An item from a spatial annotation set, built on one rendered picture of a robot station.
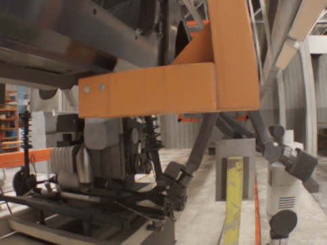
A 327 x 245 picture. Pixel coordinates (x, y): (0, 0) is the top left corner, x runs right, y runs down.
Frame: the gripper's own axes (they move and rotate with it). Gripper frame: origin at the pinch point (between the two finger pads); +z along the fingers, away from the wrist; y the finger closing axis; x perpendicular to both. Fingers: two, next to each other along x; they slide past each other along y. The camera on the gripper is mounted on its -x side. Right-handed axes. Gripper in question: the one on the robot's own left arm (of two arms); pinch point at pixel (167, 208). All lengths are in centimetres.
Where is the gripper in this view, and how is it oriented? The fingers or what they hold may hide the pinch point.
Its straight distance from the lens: 126.5
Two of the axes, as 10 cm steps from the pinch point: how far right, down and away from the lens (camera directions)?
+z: -4.5, 8.9, 1.2
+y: -2.4, 0.1, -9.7
